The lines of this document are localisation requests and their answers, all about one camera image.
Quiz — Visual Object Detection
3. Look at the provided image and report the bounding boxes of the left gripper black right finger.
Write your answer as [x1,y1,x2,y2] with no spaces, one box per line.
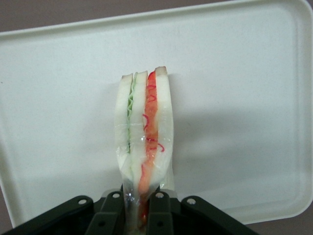
[146,190,258,235]

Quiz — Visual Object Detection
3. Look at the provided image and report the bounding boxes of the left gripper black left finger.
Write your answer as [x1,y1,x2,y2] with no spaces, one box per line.
[0,190,127,235]

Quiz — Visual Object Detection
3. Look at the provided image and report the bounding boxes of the triangle sandwich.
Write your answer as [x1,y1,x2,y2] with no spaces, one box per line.
[113,65,175,235]

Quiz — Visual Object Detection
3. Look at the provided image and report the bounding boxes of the cream plastic tray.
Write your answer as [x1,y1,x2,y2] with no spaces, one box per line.
[0,0,313,230]

